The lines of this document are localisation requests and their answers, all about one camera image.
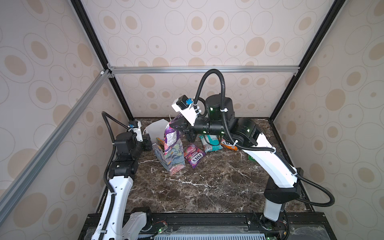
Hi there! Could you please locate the orange multicolour Fox's candy packet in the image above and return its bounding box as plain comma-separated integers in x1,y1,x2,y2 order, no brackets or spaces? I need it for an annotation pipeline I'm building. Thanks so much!
156,138,165,148

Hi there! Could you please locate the purple snack packet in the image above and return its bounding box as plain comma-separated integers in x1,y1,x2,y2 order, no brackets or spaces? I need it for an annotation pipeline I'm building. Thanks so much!
164,114,182,152

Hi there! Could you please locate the colourful painted paper bag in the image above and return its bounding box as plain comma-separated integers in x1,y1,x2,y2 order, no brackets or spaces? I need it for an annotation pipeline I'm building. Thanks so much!
145,119,186,175

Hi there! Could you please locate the pink Fox's candy packet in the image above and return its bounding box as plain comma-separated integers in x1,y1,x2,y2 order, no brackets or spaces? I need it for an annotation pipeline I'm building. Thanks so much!
184,144,206,169

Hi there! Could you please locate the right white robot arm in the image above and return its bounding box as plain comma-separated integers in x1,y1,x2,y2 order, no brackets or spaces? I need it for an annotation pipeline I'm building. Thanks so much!
170,94,301,222

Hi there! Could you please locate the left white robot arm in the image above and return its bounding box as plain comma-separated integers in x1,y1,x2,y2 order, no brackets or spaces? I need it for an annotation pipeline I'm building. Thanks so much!
91,131,152,240

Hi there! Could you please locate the teal snack packet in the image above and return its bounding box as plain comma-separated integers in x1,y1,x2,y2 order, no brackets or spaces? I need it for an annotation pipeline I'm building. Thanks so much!
200,135,223,153

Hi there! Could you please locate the orange red Fox's candy packet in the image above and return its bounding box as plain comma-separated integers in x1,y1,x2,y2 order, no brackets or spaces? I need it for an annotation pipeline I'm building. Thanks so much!
221,139,239,151

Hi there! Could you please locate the green snack packet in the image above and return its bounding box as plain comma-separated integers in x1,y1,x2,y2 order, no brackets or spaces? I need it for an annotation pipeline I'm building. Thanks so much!
248,155,256,162

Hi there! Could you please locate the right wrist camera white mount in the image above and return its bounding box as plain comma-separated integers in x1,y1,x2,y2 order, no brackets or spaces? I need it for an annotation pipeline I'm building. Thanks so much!
172,95,202,126

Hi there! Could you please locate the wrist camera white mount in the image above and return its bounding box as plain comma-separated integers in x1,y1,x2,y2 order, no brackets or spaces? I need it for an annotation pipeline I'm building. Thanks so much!
172,95,202,126
129,120,143,142

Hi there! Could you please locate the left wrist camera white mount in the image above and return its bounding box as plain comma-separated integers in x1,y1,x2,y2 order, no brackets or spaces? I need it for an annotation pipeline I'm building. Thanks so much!
129,120,143,142

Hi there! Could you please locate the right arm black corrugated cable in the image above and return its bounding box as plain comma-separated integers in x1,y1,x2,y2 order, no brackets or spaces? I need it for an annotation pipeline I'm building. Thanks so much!
193,68,336,208

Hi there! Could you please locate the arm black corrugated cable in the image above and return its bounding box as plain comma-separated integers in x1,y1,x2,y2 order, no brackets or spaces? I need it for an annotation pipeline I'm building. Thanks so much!
97,111,130,240
193,68,336,208

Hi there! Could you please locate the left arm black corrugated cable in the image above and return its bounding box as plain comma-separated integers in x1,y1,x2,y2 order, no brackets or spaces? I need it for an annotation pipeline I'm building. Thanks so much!
97,111,130,240

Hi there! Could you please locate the aluminium horizontal back rail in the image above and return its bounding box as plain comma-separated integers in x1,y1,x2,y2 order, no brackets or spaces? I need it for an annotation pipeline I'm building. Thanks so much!
110,65,300,74

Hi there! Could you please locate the aluminium left side rail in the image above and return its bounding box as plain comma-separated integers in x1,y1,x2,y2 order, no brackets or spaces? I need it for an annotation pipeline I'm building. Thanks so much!
1,70,111,225

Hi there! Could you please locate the black vertical frame post right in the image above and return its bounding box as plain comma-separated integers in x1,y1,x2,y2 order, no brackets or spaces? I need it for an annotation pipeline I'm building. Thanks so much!
269,0,347,122

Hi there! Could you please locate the black vertical frame post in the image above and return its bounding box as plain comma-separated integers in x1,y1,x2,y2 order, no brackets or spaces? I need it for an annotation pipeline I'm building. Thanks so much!
269,0,347,122
70,0,135,121

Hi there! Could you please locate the black vertical frame post left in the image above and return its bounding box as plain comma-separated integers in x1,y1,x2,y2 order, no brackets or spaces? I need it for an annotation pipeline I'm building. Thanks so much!
70,0,135,121

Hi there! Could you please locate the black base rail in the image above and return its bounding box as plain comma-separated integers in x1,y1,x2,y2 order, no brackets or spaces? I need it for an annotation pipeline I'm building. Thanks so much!
78,211,337,240

